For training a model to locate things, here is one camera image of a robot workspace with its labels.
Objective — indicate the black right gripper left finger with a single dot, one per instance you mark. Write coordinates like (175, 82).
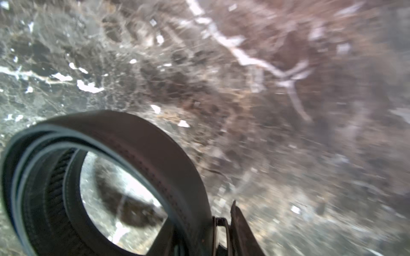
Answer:
(164, 243)

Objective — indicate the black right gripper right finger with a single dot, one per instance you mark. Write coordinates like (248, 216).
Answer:
(242, 239)

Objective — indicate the black belt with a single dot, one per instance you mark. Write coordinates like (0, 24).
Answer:
(40, 177)

